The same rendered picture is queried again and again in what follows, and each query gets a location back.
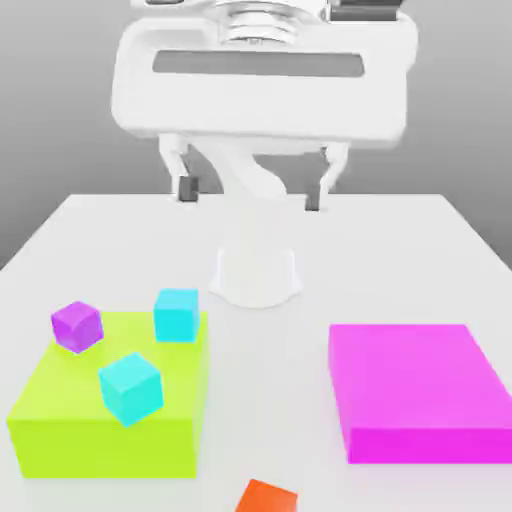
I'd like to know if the small orange cube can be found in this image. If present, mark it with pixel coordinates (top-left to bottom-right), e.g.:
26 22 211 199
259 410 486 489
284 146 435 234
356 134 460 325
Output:
234 478 299 512

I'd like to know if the large magenta box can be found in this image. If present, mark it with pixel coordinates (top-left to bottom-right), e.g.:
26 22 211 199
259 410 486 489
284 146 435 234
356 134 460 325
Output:
327 323 512 466

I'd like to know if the small cyan cube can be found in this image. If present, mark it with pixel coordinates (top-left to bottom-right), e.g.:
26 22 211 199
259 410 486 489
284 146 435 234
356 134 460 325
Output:
97 351 166 429
152 287 201 344

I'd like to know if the small purple cube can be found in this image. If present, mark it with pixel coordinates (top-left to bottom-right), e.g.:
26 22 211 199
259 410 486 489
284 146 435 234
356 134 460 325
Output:
50 300 105 356

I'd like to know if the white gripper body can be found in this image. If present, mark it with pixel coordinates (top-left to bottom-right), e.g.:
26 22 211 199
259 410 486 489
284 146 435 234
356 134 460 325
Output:
109 10 420 150

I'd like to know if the large lime green box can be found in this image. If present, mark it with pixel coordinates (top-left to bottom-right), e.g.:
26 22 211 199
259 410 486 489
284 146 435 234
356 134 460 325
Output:
5 310 210 480

